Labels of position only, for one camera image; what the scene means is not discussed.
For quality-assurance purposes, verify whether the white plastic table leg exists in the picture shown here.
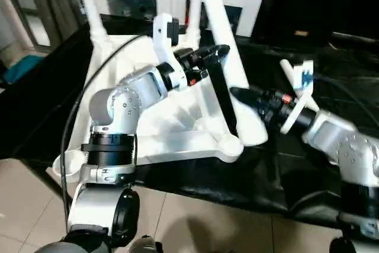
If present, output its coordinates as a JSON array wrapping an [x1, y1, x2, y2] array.
[[197, 0, 269, 147], [74, 0, 109, 39], [188, 0, 204, 40], [280, 59, 320, 113]]

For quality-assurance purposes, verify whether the white plastic table top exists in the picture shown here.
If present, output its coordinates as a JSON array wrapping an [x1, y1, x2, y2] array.
[[52, 27, 246, 183]]

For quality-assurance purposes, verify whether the black work mat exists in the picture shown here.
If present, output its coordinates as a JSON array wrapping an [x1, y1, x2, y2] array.
[[0, 12, 379, 230]]

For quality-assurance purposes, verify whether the grey curtain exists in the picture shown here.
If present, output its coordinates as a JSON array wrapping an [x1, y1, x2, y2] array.
[[26, 0, 89, 46]]

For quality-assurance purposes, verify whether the teal blue box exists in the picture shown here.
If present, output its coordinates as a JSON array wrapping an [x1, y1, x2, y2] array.
[[4, 54, 44, 85]]

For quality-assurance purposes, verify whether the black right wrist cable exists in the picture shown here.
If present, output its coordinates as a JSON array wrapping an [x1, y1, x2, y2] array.
[[309, 73, 379, 114]]

